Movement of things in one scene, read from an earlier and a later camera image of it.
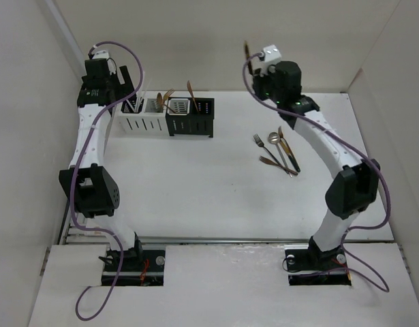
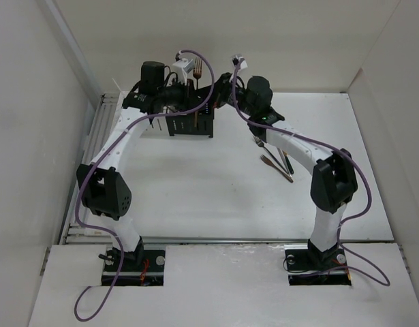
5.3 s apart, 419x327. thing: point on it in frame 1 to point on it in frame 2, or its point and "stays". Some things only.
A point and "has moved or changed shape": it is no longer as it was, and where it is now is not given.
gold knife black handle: x=287 y=150 to x=288 y=162
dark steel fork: x=260 y=143 stays
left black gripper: x=125 y=89 to x=189 y=101
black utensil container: x=190 y=116 stays
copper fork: x=278 y=165 to x=197 y=71
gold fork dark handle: x=167 y=95 has moved or changed shape
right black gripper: x=261 y=78 to x=223 y=85
